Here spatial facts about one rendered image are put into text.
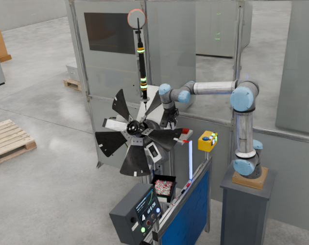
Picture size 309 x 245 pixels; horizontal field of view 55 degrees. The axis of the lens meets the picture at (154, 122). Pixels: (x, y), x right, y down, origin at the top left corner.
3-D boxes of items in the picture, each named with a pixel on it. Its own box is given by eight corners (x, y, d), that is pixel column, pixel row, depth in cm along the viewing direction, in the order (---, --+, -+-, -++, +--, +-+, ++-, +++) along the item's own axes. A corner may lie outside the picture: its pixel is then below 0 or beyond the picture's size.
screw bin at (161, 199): (154, 181, 231) (154, 173, 228) (176, 183, 227) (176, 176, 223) (147, 201, 212) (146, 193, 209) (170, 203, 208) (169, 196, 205)
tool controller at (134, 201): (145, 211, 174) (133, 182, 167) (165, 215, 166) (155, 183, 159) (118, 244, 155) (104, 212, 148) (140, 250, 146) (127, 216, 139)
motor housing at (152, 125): (134, 145, 252) (126, 142, 240) (142, 119, 254) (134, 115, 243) (158, 151, 241) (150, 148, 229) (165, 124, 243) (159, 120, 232)
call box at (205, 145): (205, 141, 247) (205, 130, 242) (217, 144, 243) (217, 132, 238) (197, 150, 235) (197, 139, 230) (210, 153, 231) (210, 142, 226)
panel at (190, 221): (205, 222, 280) (207, 165, 249) (207, 223, 280) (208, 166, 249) (163, 299, 219) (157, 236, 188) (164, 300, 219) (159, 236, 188)
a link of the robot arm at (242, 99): (259, 166, 183) (259, 80, 160) (252, 180, 172) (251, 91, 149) (239, 162, 190) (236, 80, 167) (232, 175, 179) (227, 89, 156)
